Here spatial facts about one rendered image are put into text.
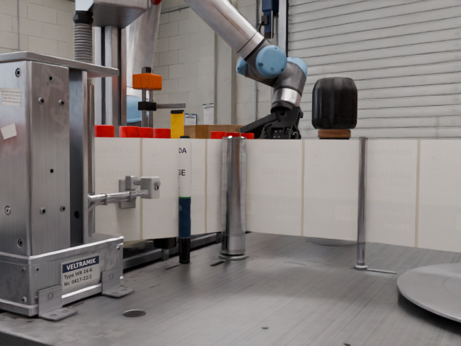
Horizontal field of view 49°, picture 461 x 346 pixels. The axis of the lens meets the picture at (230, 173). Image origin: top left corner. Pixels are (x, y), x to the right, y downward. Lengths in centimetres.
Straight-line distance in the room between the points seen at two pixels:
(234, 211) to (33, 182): 34
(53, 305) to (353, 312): 31
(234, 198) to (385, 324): 33
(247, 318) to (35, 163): 26
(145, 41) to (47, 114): 85
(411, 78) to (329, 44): 100
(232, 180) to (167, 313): 29
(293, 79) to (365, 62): 417
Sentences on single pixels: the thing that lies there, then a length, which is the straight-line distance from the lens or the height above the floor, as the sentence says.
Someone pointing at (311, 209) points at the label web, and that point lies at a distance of 77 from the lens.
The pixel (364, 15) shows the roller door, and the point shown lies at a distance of 566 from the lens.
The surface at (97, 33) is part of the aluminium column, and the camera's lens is 108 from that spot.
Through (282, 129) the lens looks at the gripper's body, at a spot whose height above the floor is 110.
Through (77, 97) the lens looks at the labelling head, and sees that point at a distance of 60.
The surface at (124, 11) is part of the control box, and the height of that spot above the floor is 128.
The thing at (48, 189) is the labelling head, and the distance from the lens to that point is 55.
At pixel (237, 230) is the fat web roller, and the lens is 78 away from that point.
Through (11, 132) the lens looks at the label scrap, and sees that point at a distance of 55.
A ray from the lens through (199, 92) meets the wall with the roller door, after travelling 703.
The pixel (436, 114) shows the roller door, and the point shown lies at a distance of 523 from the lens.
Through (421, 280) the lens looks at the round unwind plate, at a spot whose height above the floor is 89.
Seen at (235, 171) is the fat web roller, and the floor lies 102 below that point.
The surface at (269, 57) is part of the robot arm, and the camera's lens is 125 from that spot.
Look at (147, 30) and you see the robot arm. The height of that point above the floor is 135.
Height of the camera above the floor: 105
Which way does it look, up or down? 3 degrees down
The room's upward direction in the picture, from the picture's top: straight up
